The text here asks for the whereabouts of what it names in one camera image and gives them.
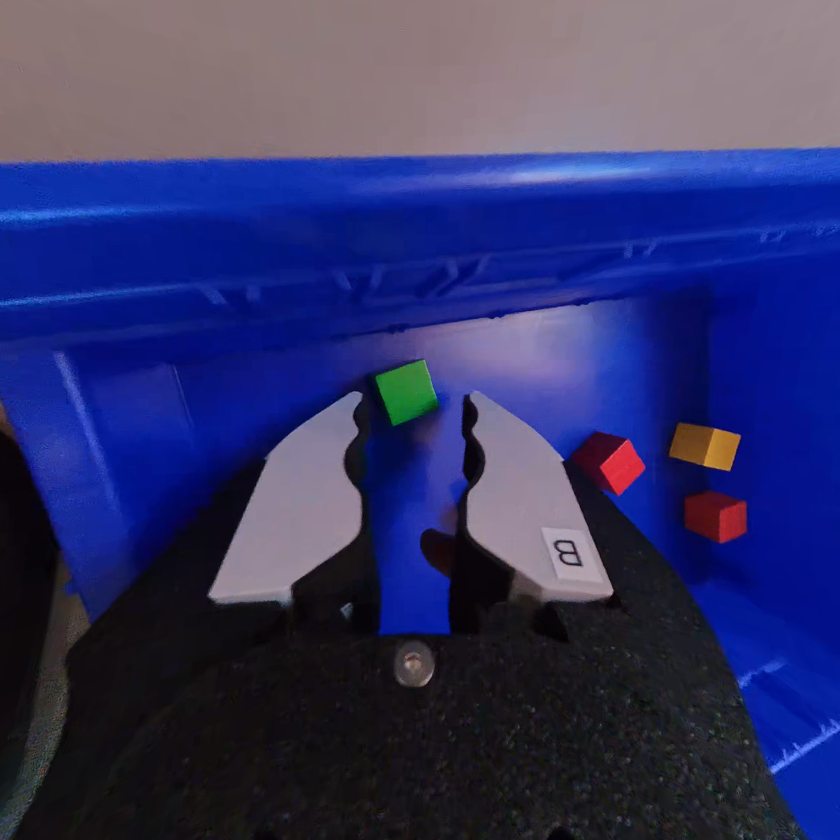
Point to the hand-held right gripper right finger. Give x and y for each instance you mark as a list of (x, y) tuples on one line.
[(518, 499)]

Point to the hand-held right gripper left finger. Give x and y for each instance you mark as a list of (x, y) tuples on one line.
[(289, 505)]

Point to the red cube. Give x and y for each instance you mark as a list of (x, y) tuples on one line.
[(715, 518), (607, 463)]

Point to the green cube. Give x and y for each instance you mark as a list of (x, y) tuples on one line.
[(405, 392)]

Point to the blue plastic bin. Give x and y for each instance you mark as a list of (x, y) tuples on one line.
[(590, 229)]

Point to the person's right hand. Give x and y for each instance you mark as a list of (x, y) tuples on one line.
[(438, 551)]

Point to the yellow cube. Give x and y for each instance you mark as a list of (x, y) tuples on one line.
[(702, 446)]

